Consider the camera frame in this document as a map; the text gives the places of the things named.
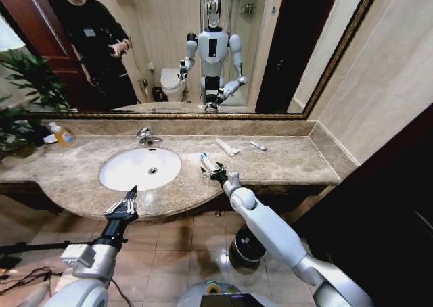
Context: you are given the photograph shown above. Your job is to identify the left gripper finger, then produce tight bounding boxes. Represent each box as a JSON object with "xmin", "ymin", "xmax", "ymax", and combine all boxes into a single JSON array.
[
  {"xmin": 126, "ymin": 185, "xmax": 139, "ymax": 215},
  {"xmin": 104, "ymin": 187, "xmax": 136, "ymax": 215}
]

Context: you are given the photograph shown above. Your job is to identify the black ribbed bar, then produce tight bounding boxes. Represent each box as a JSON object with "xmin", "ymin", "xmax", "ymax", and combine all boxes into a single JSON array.
[{"xmin": 0, "ymin": 239, "xmax": 97, "ymax": 254}]

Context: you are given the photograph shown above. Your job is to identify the gold framed wall mirror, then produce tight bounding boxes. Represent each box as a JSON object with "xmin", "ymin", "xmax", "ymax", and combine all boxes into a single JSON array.
[{"xmin": 0, "ymin": 0, "xmax": 386, "ymax": 121}]

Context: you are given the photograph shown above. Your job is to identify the dark round trash bin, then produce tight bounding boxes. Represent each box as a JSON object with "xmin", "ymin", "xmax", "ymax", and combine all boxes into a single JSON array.
[{"xmin": 227, "ymin": 225, "xmax": 269, "ymax": 276}]

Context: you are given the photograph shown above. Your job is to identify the black floor cables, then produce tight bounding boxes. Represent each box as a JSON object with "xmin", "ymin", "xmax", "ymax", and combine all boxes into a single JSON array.
[{"xmin": 0, "ymin": 265, "xmax": 64, "ymax": 298}]

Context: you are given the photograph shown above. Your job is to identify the white toothbrush wrapper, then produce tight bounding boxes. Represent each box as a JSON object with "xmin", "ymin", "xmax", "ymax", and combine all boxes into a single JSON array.
[{"xmin": 215, "ymin": 138, "xmax": 242, "ymax": 157}]

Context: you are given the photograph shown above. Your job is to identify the chrome faucet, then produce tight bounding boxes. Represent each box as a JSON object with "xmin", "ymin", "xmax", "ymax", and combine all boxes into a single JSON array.
[{"xmin": 135, "ymin": 127, "xmax": 164, "ymax": 147}]

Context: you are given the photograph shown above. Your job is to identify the white blue trash packet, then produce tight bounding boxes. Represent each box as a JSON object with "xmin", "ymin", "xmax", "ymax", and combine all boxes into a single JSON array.
[{"xmin": 199, "ymin": 152, "xmax": 223, "ymax": 174}]

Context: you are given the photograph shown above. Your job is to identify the dark wooden door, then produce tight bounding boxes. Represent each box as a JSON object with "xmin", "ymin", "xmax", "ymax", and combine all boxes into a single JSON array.
[{"xmin": 293, "ymin": 103, "xmax": 433, "ymax": 307}]

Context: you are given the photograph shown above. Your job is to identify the orange soap bottle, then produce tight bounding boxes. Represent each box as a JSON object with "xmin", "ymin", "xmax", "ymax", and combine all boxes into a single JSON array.
[{"xmin": 48, "ymin": 122, "xmax": 76, "ymax": 149}]

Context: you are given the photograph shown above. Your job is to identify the white oval sink basin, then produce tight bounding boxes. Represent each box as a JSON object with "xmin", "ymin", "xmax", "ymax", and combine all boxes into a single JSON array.
[{"xmin": 99, "ymin": 147, "xmax": 183, "ymax": 193}]

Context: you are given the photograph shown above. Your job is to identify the green potted plant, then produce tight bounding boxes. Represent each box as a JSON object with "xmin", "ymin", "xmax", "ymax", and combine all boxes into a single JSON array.
[{"xmin": 0, "ymin": 49, "xmax": 72, "ymax": 160}]

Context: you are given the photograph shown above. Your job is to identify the white robot front shell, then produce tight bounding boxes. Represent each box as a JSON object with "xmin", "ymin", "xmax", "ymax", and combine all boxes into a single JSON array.
[{"xmin": 175, "ymin": 279, "xmax": 269, "ymax": 307}]

